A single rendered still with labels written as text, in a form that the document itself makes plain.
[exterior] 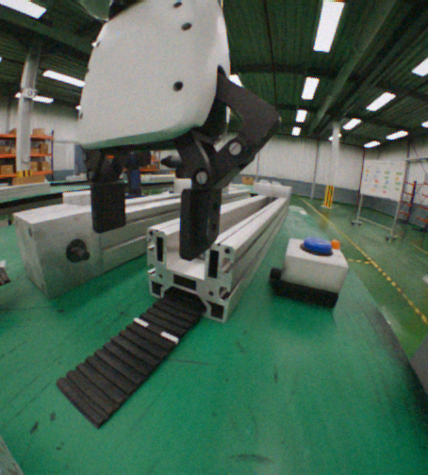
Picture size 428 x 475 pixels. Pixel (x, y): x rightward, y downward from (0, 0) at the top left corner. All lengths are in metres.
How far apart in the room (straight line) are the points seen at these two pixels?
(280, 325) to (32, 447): 0.23
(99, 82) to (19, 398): 0.22
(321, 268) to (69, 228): 0.31
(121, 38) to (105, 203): 0.12
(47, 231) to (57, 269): 0.05
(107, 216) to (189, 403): 0.15
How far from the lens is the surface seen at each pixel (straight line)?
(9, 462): 0.17
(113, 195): 0.17
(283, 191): 0.73
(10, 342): 0.24
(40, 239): 0.26
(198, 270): 0.21
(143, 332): 0.20
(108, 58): 0.15
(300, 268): 0.25
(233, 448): 0.15
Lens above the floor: 0.92
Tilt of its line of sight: 18 degrees down
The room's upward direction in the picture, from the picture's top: 4 degrees clockwise
